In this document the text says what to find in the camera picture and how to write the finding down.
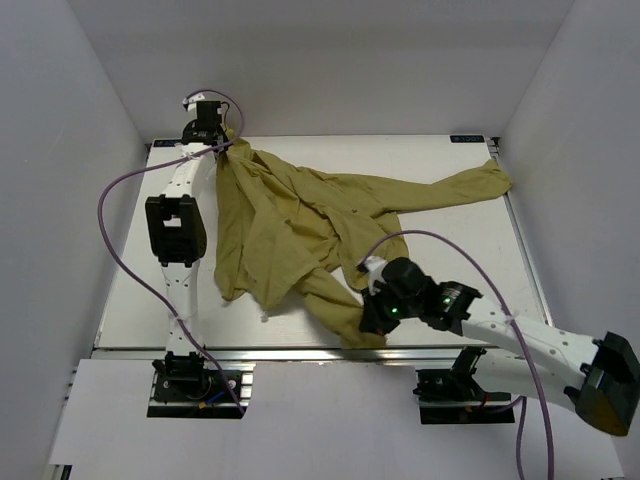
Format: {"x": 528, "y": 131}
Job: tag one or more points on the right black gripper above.
{"x": 373, "y": 320}

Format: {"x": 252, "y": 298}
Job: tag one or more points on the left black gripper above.
{"x": 224, "y": 135}

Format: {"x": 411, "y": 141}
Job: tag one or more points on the olive green jacket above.
{"x": 284, "y": 228}

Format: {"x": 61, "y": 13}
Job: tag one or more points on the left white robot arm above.
{"x": 176, "y": 229}

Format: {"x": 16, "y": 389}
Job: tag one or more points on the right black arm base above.
{"x": 452, "y": 397}

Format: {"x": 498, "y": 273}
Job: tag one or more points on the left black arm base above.
{"x": 187, "y": 387}

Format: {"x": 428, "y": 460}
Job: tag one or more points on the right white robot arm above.
{"x": 597, "y": 378}

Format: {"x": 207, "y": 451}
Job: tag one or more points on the left blue corner label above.
{"x": 166, "y": 143}

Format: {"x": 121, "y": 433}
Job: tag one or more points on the blue corner label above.
{"x": 166, "y": 143}
{"x": 465, "y": 139}

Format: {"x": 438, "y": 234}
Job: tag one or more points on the right blue corner label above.
{"x": 465, "y": 139}

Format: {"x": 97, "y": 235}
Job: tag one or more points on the aluminium right side rail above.
{"x": 512, "y": 267}

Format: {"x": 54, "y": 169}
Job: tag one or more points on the aluminium rail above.
{"x": 411, "y": 355}
{"x": 512, "y": 267}

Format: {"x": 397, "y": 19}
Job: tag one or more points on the aluminium front rail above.
{"x": 411, "y": 355}

